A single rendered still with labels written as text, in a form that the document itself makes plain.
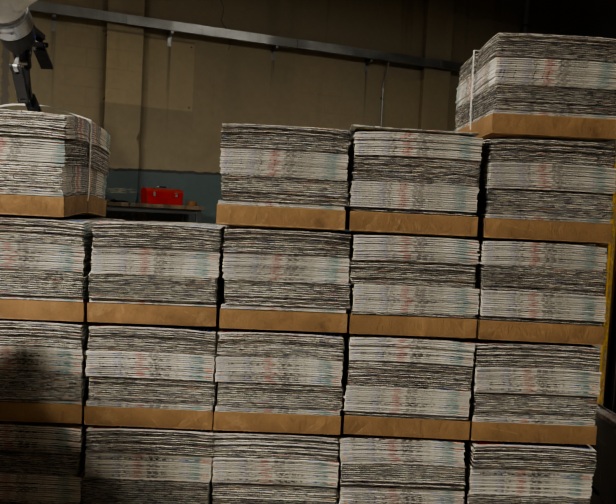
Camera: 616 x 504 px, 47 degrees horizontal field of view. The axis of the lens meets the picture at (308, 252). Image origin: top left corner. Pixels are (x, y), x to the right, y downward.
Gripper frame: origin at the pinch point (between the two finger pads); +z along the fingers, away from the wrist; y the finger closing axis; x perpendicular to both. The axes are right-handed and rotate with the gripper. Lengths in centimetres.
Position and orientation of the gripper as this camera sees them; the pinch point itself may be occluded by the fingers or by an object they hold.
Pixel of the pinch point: (40, 86)
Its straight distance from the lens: 190.5
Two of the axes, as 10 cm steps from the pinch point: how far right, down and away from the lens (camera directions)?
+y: -0.4, 9.0, -4.3
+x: 10.0, 0.5, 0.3
